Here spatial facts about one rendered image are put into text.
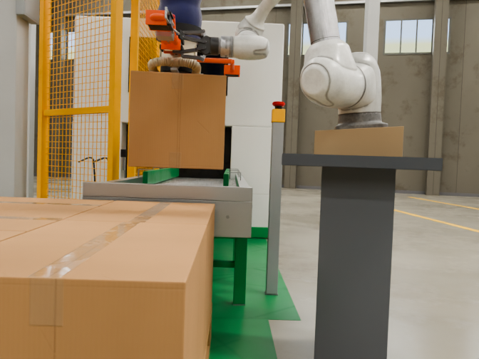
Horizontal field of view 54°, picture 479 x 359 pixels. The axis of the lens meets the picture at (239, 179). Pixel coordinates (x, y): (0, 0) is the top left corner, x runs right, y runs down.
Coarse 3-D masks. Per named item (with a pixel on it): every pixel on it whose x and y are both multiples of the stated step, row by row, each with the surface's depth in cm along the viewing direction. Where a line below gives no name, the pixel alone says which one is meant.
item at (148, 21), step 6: (150, 12) 161; (156, 12) 161; (162, 12) 161; (150, 24) 162; (156, 24) 162; (162, 24) 162; (150, 30) 169; (156, 30) 169; (162, 30) 169; (168, 30) 168
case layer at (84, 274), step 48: (0, 240) 94; (48, 240) 96; (96, 240) 98; (144, 240) 99; (192, 240) 102; (0, 288) 67; (48, 288) 67; (96, 288) 67; (144, 288) 67; (192, 288) 81; (0, 336) 67; (48, 336) 67; (96, 336) 67; (144, 336) 68; (192, 336) 85
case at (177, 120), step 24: (144, 72) 194; (144, 96) 194; (168, 96) 196; (192, 96) 197; (216, 96) 198; (144, 120) 195; (168, 120) 196; (192, 120) 197; (216, 120) 198; (144, 144) 195; (168, 144) 196; (192, 144) 198; (216, 144) 199; (192, 168) 198; (216, 168) 199
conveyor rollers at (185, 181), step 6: (168, 180) 350; (174, 180) 359; (180, 180) 359; (186, 180) 360; (192, 180) 368; (198, 180) 369; (204, 180) 369; (210, 180) 377; (216, 180) 378; (222, 180) 386; (234, 180) 388; (234, 186) 306
